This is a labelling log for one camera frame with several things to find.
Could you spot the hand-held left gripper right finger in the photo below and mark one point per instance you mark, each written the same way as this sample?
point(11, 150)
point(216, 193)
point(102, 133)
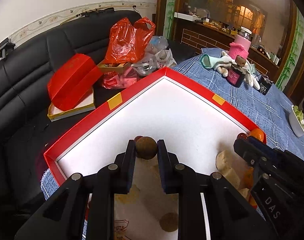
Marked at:
point(164, 170)

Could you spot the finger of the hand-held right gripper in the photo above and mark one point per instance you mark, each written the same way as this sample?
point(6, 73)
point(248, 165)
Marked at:
point(259, 145)
point(246, 152)

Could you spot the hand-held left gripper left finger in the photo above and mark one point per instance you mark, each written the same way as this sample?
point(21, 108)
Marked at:
point(128, 170)

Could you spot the red date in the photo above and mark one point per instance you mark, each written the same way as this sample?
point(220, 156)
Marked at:
point(241, 136)
point(138, 138)

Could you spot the red box with white inside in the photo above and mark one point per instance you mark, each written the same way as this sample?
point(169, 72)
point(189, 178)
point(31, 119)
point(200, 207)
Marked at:
point(166, 110)

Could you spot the blue plaid tablecloth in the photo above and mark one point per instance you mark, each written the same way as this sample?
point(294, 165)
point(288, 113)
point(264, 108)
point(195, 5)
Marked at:
point(266, 110)

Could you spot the white bowl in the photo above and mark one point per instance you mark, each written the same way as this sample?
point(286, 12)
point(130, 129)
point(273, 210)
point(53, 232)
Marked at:
point(295, 126)

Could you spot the green vegetables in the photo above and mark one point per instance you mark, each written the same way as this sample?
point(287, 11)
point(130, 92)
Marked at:
point(299, 115)

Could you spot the small black box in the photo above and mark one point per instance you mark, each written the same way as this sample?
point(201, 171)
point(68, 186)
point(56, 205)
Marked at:
point(265, 86)

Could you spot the white gloves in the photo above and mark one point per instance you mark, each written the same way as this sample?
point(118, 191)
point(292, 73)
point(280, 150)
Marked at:
point(251, 80)

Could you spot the flat gold box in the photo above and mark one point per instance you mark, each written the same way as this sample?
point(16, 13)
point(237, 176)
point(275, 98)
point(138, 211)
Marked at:
point(74, 111)

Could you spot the small brown figurine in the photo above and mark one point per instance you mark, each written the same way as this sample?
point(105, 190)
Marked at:
point(240, 62)

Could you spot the pink packets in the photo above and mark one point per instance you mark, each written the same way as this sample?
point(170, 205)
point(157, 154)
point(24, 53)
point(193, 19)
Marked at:
point(122, 81)

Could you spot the mint green glove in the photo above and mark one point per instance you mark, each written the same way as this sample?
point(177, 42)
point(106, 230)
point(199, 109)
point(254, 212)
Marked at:
point(211, 61)

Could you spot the pink bottle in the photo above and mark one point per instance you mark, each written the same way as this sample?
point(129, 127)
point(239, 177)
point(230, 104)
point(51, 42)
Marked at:
point(240, 47)

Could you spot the glass jar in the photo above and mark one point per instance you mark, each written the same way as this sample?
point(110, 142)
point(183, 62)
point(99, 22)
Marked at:
point(256, 41)

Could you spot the gold snack box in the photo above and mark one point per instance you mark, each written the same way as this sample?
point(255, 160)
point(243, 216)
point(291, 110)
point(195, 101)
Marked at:
point(114, 66)

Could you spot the white plastic bag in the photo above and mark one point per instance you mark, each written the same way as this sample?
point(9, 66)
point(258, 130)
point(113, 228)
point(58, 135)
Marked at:
point(147, 65)

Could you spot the wooden counter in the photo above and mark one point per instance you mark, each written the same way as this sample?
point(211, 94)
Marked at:
point(204, 37)

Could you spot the clear plastic bag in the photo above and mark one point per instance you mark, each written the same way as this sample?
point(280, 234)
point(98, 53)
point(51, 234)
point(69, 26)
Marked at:
point(157, 43)

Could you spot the red plastic bag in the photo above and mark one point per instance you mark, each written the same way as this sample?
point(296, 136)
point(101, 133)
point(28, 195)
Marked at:
point(127, 40)

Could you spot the black leather sofa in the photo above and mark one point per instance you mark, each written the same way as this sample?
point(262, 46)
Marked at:
point(29, 62)

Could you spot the black clamp device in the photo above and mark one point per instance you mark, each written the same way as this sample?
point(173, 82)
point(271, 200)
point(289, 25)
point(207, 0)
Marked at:
point(4, 46)

